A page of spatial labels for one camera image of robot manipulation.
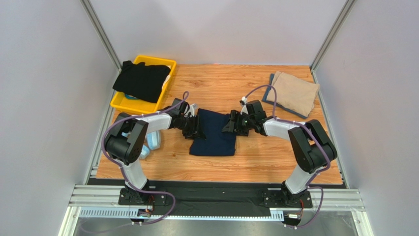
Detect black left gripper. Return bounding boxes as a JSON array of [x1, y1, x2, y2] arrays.
[[178, 114, 207, 141]]

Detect navy t shirt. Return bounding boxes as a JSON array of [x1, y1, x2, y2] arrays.
[[189, 109, 236, 156]]

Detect light blue headphones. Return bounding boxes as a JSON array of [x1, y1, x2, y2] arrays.
[[139, 131, 161, 159]]

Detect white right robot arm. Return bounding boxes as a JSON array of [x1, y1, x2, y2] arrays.
[[222, 110, 337, 196]]

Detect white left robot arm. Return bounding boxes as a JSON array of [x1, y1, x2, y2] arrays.
[[101, 107, 206, 196]]

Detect yellow plastic bin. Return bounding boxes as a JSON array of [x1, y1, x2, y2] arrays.
[[110, 55, 177, 115]]

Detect beige folded t shirt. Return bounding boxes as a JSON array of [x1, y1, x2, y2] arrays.
[[267, 71, 320, 117]]

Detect black t shirt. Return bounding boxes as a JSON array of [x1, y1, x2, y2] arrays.
[[113, 61, 171, 103]]

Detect teal cloth in bin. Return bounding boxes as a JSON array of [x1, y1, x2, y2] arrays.
[[124, 94, 138, 100]]

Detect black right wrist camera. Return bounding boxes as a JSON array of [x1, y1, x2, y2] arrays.
[[240, 100, 267, 120]]

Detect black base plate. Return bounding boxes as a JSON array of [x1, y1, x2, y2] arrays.
[[118, 180, 313, 217]]

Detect aluminium frame rail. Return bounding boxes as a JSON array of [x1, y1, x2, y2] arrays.
[[60, 180, 365, 235]]

